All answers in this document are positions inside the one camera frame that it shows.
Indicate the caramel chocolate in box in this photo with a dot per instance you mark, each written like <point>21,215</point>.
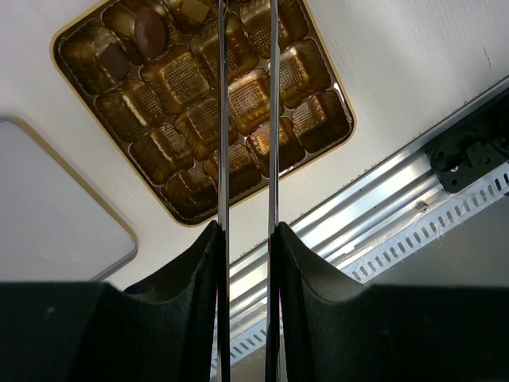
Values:
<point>195,11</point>

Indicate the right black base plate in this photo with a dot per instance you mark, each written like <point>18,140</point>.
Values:
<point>471,148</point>

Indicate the silver tin lid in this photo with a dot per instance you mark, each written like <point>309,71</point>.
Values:
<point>52,229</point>

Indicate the left gripper tweezer left finger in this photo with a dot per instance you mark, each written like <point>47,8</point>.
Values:
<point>193,289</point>

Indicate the aluminium mounting rail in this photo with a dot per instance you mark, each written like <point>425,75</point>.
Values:
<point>398,207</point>

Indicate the white slotted cable duct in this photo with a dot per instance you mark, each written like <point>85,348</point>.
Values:
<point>248,306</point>

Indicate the dark square chocolate in box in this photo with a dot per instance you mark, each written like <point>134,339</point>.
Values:
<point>114,62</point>

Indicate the dark oval chocolate in box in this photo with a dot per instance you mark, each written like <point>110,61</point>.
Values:
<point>150,33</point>

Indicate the left gripper tweezer right finger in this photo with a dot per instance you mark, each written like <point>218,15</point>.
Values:
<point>292,267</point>

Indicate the gold chocolate box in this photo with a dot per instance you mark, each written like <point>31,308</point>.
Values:
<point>164,113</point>

